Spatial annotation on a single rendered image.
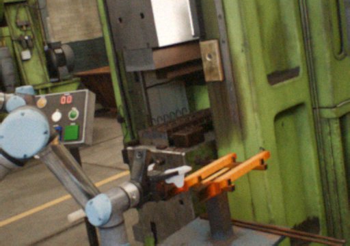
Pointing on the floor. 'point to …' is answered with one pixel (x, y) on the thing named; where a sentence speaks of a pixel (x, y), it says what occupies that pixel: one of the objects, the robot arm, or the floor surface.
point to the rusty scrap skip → (100, 87)
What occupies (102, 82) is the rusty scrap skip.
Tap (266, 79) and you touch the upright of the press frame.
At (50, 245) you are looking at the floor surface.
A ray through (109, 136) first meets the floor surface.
